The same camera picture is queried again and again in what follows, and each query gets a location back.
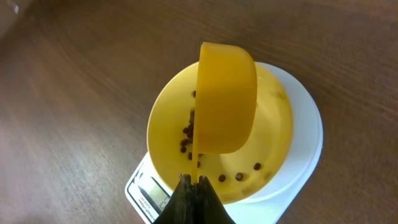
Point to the white digital kitchen scale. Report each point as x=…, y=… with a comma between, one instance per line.
x=148, y=194

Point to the orange plastic measuring scoop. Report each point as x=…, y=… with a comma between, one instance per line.
x=222, y=69

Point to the yellow plastic bowl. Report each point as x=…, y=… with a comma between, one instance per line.
x=238, y=162

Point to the red beans in bowl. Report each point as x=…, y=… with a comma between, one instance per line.
x=237, y=101

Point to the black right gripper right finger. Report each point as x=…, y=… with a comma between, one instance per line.
x=208, y=208

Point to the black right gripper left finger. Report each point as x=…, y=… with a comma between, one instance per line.
x=180, y=207

